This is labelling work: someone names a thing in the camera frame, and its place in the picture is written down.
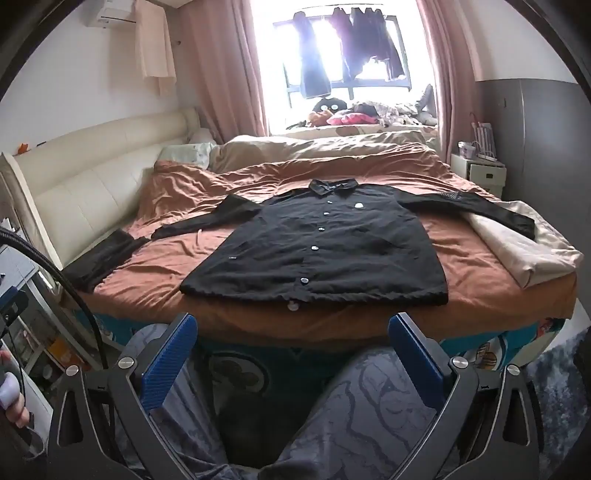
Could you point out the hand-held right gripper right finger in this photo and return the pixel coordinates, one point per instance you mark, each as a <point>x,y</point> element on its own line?
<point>415,350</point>

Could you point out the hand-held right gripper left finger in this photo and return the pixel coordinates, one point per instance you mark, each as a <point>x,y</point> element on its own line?
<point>168,355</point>

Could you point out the black button-up shirt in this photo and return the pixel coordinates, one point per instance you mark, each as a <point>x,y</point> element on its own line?
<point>323,249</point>

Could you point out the person's left hand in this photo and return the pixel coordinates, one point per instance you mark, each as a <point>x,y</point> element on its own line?
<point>18,413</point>

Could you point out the cluttered white shelf unit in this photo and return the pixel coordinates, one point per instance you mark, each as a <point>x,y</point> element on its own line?
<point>51,323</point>

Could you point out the teal cartoon bed sheet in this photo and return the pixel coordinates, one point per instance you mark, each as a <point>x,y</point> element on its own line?
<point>240,369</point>

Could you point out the dark folded cloth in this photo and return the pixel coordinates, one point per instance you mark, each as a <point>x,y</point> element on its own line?
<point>106,258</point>

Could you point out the dark grey patterned rug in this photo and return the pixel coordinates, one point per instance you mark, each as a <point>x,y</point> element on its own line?
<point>554,383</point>

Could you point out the cream folded blanket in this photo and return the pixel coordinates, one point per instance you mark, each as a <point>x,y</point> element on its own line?
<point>521,249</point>

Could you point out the brown bed sheet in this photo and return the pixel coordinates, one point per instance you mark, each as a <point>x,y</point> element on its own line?
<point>184,207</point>

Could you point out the small orange toy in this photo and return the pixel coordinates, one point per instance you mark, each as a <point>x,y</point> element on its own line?
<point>22,147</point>

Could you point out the cream padded headboard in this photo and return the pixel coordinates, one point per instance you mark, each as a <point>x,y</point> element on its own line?
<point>92,161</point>

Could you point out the white nightstand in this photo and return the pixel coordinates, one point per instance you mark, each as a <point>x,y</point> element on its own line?
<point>480,173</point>

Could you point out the pale green pillow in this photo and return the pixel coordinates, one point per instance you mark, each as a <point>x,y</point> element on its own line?
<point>189,152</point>

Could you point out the beige duvet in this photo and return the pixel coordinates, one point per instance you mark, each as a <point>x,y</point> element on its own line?
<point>300,147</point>

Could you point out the pink cushion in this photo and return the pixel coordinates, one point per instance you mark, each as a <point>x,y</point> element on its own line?
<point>351,118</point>

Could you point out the grey wardrobe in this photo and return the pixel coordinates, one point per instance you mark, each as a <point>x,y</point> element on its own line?
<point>531,138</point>

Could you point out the black plush toy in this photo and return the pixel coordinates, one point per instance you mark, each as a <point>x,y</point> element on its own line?
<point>330,105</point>

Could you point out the pink curtain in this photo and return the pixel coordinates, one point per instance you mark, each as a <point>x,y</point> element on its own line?
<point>452,69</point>
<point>221,69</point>

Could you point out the peach hanging cloth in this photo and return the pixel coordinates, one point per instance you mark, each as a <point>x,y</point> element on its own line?
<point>154,46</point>

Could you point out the white air conditioner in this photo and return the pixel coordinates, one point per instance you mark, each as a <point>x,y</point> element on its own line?
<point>115,11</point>

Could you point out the dark hanging jacket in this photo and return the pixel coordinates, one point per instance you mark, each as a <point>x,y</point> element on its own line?
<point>309,60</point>

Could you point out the dark wide hanging garment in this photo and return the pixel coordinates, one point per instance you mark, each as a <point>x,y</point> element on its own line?
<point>378,41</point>

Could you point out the dark purple hanging garment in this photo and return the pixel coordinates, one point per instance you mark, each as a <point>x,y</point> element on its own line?
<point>341,41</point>

